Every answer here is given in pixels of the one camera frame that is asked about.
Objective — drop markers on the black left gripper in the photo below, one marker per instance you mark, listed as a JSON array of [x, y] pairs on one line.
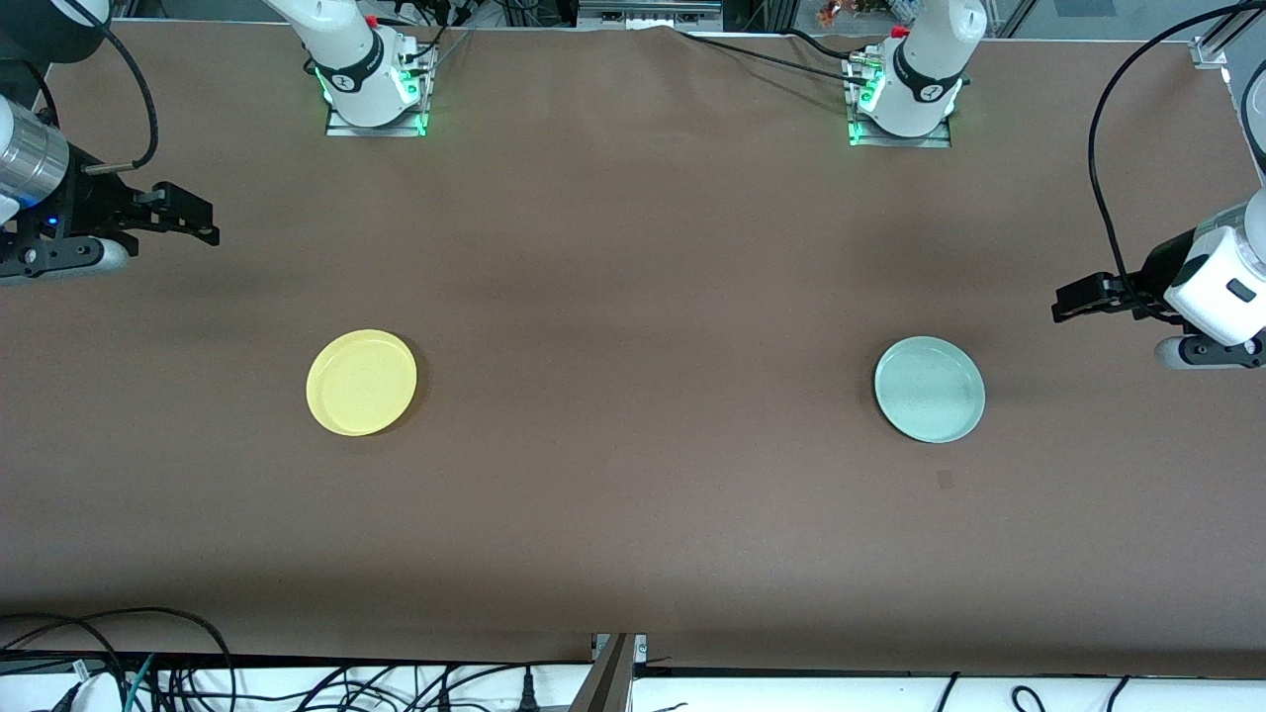
[[1153, 276]]

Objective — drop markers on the brown table cover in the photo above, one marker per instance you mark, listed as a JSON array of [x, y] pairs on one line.
[[633, 247]]

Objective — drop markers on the black power plug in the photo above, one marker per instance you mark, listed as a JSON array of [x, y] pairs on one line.
[[528, 692]]

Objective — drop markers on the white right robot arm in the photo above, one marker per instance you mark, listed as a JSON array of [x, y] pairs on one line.
[[356, 69]]

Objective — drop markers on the yellow plate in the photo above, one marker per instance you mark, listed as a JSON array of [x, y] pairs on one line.
[[361, 383]]

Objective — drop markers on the aluminium profile beam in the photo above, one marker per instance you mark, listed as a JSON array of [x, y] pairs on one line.
[[603, 682]]

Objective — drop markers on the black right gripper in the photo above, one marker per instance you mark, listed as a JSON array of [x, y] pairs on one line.
[[91, 205]]

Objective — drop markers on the metal corner bracket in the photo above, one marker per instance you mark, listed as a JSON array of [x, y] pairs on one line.
[[1209, 51]]

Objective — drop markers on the grey metal frame bar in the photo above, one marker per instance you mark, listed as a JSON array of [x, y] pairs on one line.
[[648, 14]]

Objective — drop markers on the pale green plate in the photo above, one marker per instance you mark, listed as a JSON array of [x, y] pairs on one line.
[[930, 389]]

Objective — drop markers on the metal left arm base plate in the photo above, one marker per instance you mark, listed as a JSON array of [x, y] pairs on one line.
[[935, 141]]

